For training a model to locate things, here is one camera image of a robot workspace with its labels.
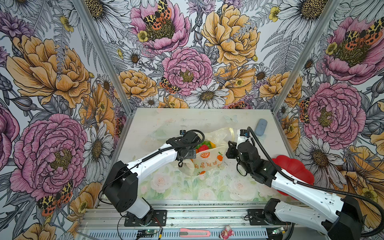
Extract yellowish plastic bag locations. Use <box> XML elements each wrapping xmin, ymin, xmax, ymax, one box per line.
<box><xmin>179</xmin><ymin>128</ymin><xmax>235</xmax><ymax>176</ymax></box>

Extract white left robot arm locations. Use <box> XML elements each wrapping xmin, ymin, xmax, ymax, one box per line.
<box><xmin>101</xmin><ymin>130</ymin><xmax>205</xmax><ymax>222</ymax></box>

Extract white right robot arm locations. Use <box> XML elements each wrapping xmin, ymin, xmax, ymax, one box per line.
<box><xmin>226</xmin><ymin>129</ymin><xmax>364</xmax><ymax>240</ymax></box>

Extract red fake cabbage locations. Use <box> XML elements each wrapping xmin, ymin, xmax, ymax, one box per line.
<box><xmin>197</xmin><ymin>145</ymin><xmax>210</xmax><ymax>153</ymax></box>

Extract green fake grapes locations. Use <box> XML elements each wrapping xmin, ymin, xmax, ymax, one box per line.
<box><xmin>196</xmin><ymin>141</ymin><xmax>211</xmax><ymax>152</ymax></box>

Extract grey fabric glasses case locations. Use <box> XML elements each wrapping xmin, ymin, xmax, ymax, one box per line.
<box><xmin>255</xmin><ymin>119</ymin><xmax>268</xmax><ymax>136</ymax></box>

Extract green circuit board right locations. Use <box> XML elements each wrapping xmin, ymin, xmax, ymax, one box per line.
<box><xmin>271</xmin><ymin>227</ymin><xmax>286</xmax><ymax>235</ymax></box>

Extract green circuit board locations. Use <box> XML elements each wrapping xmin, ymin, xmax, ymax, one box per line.
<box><xmin>136</xmin><ymin>230</ymin><xmax>158</xmax><ymax>238</ymax></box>
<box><xmin>271</xmin><ymin>227</ymin><xmax>286</xmax><ymax>235</ymax></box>

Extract small pink figurine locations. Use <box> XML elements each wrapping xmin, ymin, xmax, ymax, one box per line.
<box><xmin>219</xmin><ymin>225</ymin><xmax>235</xmax><ymax>240</ymax></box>

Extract pink utility knife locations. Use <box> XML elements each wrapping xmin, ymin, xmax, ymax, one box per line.
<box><xmin>179</xmin><ymin>228</ymin><xmax>211</xmax><ymax>238</ymax></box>

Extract green circuit board left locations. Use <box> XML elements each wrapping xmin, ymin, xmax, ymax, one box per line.
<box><xmin>136</xmin><ymin>230</ymin><xmax>158</xmax><ymax>238</ymax></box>

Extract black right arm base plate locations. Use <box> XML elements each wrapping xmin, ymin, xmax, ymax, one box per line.
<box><xmin>244</xmin><ymin>209</ymin><xmax>290</xmax><ymax>226</ymax></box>

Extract aluminium rail frame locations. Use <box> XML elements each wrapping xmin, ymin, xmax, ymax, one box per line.
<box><xmin>76</xmin><ymin>200</ymin><xmax>327</xmax><ymax>240</ymax></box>

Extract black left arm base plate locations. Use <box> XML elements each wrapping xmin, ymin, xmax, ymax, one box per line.
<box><xmin>124</xmin><ymin>210</ymin><xmax>168</xmax><ymax>227</ymax></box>

